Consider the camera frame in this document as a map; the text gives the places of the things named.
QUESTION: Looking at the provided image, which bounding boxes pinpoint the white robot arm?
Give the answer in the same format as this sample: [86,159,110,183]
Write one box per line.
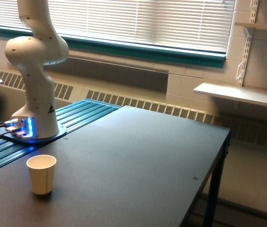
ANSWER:
[5,0,69,140]

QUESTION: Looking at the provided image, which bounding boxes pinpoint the teal window sill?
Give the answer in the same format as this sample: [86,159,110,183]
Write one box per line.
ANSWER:
[0,25,226,69]

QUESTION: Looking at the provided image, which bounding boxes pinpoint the white paper cup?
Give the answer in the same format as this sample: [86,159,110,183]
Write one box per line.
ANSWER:
[27,155,56,195]

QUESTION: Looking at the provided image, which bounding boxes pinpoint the black table leg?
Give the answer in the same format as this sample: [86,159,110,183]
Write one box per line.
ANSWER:
[203,133,231,227]

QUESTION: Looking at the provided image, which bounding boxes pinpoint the white window blinds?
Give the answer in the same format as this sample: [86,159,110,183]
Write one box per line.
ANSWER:
[0,0,235,54]

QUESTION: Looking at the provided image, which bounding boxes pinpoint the beige baseboard radiator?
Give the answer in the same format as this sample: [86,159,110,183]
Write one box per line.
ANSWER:
[0,67,267,149]

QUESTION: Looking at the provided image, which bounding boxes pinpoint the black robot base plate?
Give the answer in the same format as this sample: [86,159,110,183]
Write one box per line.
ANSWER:
[2,124,67,144]

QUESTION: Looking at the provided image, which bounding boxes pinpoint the lower white wall shelf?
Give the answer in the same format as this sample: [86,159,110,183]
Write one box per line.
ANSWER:
[194,83,267,107]

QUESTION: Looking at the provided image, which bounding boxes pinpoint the blue aluminium rail bed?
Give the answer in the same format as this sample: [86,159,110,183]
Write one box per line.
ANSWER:
[0,99,120,168]

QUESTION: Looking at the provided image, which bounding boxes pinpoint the white slotted shelf rail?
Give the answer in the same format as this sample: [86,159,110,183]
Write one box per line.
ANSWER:
[235,0,258,87]

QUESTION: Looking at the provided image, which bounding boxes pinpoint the upper wooden wall shelf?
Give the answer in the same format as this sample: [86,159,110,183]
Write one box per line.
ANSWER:
[234,22,267,30]

